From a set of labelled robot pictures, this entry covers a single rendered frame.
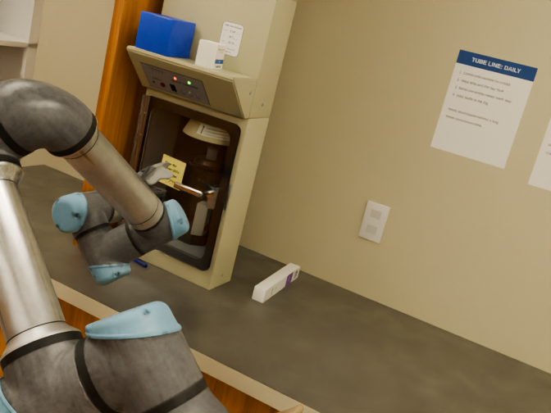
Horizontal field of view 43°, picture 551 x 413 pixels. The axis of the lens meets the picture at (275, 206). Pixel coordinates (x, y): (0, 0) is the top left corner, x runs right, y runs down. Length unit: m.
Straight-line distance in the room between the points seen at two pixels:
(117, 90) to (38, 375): 1.05
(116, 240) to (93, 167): 0.24
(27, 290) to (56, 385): 0.15
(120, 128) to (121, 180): 0.71
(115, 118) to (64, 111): 0.80
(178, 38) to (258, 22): 0.20
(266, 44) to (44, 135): 0.75
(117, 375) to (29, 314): 0.16
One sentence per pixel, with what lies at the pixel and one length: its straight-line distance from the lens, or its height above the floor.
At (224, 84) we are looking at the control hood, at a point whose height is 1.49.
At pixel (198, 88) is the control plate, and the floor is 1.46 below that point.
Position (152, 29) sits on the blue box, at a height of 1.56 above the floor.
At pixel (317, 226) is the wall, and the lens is 2.15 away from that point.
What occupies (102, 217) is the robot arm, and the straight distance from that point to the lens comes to 1.43.
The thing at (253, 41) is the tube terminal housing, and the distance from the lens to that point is 1.73.
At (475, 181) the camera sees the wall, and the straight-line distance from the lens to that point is 1.99.
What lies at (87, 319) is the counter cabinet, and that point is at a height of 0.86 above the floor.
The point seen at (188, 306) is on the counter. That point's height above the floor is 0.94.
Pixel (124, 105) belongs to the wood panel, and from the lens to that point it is 1.93.
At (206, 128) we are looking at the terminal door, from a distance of 1.78.
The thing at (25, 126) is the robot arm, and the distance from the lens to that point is 1.11.
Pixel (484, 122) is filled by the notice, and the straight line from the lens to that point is 1.97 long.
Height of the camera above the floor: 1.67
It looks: 15 degrees down
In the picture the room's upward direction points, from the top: 14 degrees clockwise
